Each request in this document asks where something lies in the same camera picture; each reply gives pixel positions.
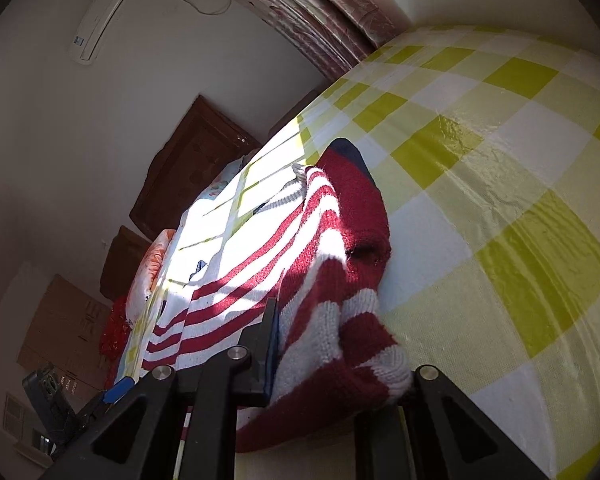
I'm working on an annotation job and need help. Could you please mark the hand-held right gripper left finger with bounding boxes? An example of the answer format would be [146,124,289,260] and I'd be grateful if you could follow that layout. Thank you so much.
[39,298,280,480]

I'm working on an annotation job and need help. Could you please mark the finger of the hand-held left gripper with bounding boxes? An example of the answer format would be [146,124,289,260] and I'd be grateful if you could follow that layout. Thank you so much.
[74,378,134,432]

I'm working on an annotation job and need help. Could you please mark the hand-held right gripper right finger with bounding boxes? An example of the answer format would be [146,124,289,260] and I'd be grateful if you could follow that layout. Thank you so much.
[354,365,552,480]

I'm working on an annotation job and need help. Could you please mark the red white striped navy sweater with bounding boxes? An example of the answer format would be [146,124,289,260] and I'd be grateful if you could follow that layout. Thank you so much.
[141,137,413,456]

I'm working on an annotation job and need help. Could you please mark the red crumpled cloth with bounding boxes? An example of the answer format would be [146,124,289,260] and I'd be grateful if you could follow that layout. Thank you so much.
[99,295,132,362]

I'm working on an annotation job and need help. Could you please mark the brown cardboard boxes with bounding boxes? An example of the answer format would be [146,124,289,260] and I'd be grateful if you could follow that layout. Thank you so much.
[17,274,115,392]

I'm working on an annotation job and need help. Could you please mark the small wooden headboard panel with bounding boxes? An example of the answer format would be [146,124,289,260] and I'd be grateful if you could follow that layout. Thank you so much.
[99,225,154,302]

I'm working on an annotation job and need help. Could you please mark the orange floral pillow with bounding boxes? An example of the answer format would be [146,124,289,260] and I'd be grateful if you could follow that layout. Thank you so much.
[141,229,179,288]

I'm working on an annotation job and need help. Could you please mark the light blue floral folded quilt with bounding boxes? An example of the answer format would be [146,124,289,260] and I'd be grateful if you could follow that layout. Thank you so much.
[200,152,253,207]

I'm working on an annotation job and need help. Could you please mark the large wooden headboard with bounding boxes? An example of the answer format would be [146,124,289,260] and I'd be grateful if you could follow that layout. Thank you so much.
[129,94,262,242]

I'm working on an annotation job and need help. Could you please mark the yellow white checked bed sheet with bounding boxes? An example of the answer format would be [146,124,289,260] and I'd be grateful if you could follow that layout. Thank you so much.
[114,24,600,480]

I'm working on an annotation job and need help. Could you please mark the dark wooden nightstand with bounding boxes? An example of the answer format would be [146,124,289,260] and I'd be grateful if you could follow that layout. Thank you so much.
[267,89,322,137]

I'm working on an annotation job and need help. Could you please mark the pink floral curtain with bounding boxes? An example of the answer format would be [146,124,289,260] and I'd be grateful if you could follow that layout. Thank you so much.
[229,0,417,80]

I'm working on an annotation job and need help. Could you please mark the white wall vent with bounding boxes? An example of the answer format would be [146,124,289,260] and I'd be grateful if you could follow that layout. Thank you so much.
[2,392,29,427]

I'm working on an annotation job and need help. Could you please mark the air conditioner cable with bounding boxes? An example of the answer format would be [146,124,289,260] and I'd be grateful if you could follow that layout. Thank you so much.
[139,0,232,17]

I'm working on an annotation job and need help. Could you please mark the white wall air conditioner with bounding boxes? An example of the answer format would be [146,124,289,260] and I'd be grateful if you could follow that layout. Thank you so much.
[67,0,142,64]

